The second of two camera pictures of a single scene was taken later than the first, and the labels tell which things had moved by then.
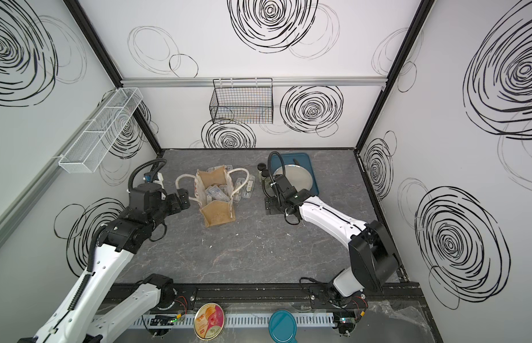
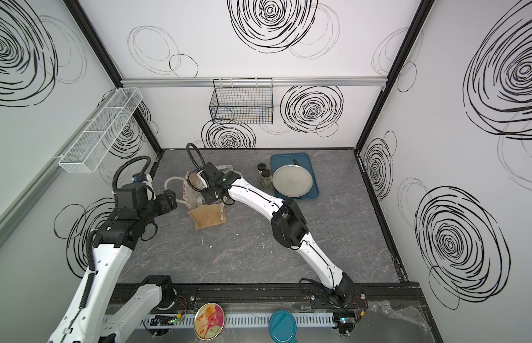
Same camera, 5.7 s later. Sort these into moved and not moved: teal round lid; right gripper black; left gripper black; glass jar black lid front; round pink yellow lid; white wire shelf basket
Moved: left gripper black; right gripper black
Not moved: teal round lid; white wire shelf basket; round pink yellow lid; glass jar black lid front
